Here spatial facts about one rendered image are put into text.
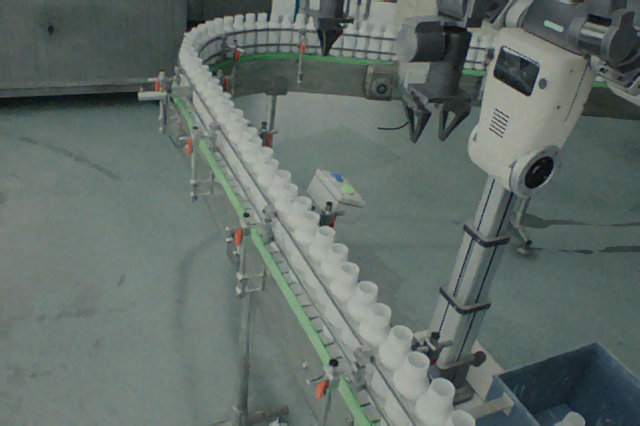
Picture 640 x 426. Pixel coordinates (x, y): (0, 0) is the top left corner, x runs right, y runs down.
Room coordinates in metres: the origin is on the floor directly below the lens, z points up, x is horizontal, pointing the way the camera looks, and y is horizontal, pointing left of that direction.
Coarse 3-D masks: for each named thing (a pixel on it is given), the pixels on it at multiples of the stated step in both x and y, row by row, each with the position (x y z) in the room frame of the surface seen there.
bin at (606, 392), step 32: (576, 352) 0.98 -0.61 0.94; (608, 352) 0.98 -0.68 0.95; (512, 384) 0.89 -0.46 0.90; (544, 384) 0.95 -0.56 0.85; (576, 384) 1.00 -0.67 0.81; (608, 384) 0.95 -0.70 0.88; (480, 416) 0.76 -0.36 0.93; (512, 416) 0.79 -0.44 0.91; (544, 416) 0.96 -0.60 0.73; (608, 416) 0.92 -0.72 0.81
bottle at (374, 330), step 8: (376, 304) 0.77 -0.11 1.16; (384, 304) 0.77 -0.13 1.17; (376, 312) 0.77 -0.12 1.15; (384, 312) 0.77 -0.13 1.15; (368, 320) 0.75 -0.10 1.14; (376, 320) 0.74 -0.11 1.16; (384, 320) 0.74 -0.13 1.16; (360, 328) 0.75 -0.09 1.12; (368, 328) 0.74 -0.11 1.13; (376, 328) 0.74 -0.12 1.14; (384, 328) 0.74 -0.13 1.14; (368, 336) 0.73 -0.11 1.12; (376, 336) 0.73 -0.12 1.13; (384, 336) 0.74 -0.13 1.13; (368, 344) 0.73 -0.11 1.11; (376, 344) 0.73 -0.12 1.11; (376, 352) 0.73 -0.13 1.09; (368, 368) 0.73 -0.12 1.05; (368, 376) 0.73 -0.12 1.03; (368, 384) 0.73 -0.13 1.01
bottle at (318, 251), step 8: (320, 232) 0.98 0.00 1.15; (328, 232) 0.98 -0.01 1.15; (320, 240) 0.95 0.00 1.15; (328, 240) 0.95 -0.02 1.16; (312, 248) 0.96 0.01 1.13; (320, 248) 0.95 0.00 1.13; (328, 248) 0.95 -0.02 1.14; (312, 256) 0.94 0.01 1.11; (320, 256) 0.94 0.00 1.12; (320, 264) 0.94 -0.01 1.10; (312, 272) 0.94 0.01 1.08; (304, 280) 0.96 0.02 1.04; (312, 280) 0.94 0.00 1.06; (312, 288) 0.94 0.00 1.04
